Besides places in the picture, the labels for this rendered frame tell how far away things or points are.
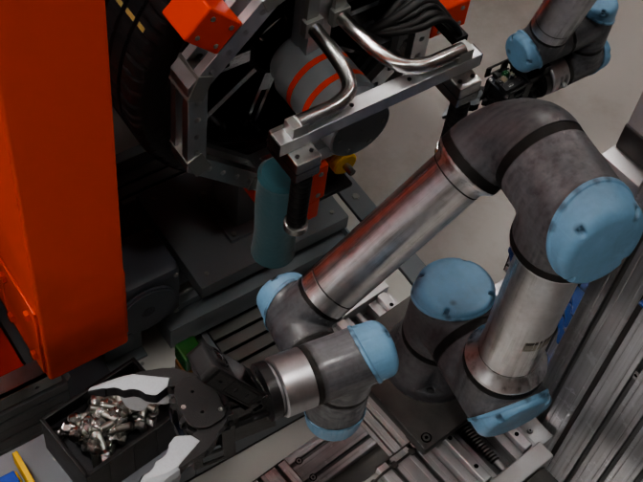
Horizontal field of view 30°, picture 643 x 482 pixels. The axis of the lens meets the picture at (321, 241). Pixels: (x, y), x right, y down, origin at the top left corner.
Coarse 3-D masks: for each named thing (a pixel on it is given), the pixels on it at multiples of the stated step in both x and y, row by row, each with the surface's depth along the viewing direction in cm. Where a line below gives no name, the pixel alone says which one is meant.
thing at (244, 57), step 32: (224, 0) 202; (288, 0) 219; (352, 0) 242; (384, 0) 233; (256, 32) 217; (288, 32) 230; (256, 64) 225; (224, 96) 226; (256, 96) 232; (224, 128) 238
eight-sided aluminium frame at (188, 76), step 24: (240, 0) 198; (264, 0) 194; (192, 48) 200; (240, 48) 200; (408, 48) 233; (192, 72) 200; (216, 72) 201; (384, 72) 240; (192, 96) 201; (192, 120) 207; (192, 144) 213; (192, 168) 218; (216, 168) 223; (240, 168) 228
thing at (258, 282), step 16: (128, 208) 285; (144, 224) 279; (320, 240) 285; (336, 240) 286; (304, 256) 282; (320, 256) 280; (256, 272) 278; (272, 272) 279; (288, 272) 276; (304, 272) 281; (192, 288) 271; (224, 288) 275; (240, 288) 275; (256, 288) 273; (192, 304) 271; (208, 304) 272; (224, 304) 270; (240, 304) 274; (256, 304) 279; (176, 320) 269; (192, 320) 267; (208, 320) 271; (224, 320) 276; (176, 336) 268
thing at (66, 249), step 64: (0, 0) 141; (64, 0) 148; (0, 64) 149; (64, 64) 156; (0, 128) 160; (64, 128) 166; (0, 192) 180; (64, 192) 176; (0, 256) 204; (64, 256) 189; (64, 320) 203
